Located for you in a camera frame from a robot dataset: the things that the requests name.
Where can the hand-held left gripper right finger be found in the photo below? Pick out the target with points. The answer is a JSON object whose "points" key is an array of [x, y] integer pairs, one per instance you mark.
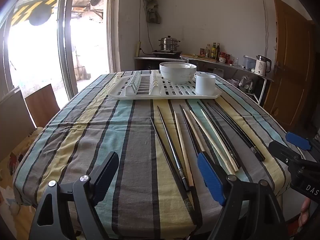
{"points": [[210, 177]]}

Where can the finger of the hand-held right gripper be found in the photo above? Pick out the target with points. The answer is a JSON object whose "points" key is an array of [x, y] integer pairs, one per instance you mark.
{"points": [[282, 152], [297, 140]]}

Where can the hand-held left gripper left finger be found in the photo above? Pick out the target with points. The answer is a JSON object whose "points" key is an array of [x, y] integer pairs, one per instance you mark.
{"points": [[106, 177]]}

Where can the white cup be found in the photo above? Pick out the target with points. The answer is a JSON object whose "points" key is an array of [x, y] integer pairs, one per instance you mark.
{"points": [[205, 86]]}

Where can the person's right hand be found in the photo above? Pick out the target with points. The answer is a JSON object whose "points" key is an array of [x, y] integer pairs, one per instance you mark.
{"points": [[305, 212]]}

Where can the striped tablecloth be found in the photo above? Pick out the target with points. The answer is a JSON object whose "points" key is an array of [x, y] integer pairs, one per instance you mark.
{"points": [[100, 130]]}

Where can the brown wooden door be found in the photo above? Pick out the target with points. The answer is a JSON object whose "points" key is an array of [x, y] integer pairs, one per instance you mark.
{"points": [[290, 67]]}

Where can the plastic bags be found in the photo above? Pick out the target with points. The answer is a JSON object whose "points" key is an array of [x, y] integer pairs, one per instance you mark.
{"points": [[246, 84]]}

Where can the white electric kettle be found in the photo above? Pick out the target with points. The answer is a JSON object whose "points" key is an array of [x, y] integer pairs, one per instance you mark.
{"points": [[261, 67]]}

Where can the white mug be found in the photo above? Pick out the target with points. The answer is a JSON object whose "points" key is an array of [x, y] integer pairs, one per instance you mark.
{"points": [[235, 83]]}

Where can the clear plastic container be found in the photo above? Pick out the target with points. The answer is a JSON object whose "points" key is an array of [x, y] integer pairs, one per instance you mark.
{"points": [[248, 63]]}

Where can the white plastic dish rack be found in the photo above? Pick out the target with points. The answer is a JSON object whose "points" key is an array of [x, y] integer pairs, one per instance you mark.
{"points": [[162, 97]]}

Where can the brown wooden chair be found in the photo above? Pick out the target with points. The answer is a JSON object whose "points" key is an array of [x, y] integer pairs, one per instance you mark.
{"points": [[42, 105]]}

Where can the drinking glass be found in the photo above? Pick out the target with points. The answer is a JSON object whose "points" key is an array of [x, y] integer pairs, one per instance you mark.
{"points": [[236, 61]]}

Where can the grey wooden chair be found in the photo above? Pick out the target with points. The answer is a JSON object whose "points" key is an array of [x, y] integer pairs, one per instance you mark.
{"points": [[15, 125]]}

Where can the large white bowl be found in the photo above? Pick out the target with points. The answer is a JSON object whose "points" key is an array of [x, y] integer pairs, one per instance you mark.
{"points": [[177, 76]]}

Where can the red jar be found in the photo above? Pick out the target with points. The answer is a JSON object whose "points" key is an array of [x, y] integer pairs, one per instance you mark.
{"points": [[222, 57]]}

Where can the small white bowl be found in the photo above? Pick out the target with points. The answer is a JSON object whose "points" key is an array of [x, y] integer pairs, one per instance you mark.
{"points": [[175, 66]]}

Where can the dark sauce bottle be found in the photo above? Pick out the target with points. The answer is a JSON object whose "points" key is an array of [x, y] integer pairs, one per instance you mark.
{"points": [[218, 51]]}

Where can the wooden cutting board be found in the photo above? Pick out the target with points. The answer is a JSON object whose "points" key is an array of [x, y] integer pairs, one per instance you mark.
{"points": [[197, 58]]}

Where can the yellow label oil bottle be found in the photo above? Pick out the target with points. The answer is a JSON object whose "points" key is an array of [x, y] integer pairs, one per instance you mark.
{"points": [[213, 52]]}

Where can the clear glass bottle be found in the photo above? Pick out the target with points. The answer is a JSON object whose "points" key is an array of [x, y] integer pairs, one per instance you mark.
{"points": [[207, 52]]}

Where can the black stove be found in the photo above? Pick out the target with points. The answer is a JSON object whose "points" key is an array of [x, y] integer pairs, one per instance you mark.
{"points": [[166, 53]]}

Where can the steel steamer pot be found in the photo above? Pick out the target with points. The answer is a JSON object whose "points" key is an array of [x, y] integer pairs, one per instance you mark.
{"points": [[169, 43]]}

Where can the yellow black striped sign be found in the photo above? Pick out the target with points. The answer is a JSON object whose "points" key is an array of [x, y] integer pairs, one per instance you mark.
{"points": [[25, 12]]}

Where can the sliding glass door frame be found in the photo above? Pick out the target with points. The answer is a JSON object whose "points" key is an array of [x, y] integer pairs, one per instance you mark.
{"points": [[66, 42]]}

